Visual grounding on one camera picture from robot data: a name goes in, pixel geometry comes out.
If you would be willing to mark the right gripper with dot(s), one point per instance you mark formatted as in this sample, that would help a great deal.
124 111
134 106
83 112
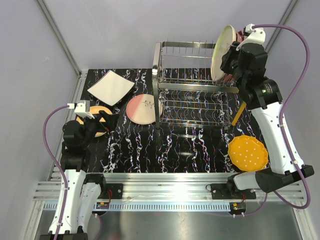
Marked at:
226 58

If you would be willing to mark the pink dotted plate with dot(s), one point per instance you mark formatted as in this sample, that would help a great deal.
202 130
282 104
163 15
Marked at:
240 37

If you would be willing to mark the stainless steel dish rack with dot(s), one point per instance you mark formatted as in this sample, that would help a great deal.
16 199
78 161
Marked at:
185 93

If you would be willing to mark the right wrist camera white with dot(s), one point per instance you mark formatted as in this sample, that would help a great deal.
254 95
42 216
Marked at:
253 35

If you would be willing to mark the cream bordered plate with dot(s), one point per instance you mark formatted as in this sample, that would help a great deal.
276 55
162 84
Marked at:
224 41

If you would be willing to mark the yellow dotted plate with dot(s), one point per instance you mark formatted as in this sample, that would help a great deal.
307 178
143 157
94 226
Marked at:
248 154

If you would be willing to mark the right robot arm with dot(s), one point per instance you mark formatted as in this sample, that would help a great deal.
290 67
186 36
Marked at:
246 63

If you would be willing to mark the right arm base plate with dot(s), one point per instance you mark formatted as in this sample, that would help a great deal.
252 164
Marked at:
220 191

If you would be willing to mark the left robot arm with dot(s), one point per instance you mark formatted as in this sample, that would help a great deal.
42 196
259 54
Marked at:
79 190

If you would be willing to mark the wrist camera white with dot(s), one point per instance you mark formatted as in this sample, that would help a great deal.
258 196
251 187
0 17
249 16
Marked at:
253 35
81 109

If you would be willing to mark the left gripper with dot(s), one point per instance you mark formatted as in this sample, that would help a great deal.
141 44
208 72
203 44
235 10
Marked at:
111 123

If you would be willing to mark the pink speckled plate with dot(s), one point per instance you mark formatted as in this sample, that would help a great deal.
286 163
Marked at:
141 109

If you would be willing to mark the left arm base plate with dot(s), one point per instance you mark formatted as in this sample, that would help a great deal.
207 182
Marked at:
113 190

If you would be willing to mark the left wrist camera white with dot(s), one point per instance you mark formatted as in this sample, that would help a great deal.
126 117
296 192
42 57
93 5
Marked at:
81 109

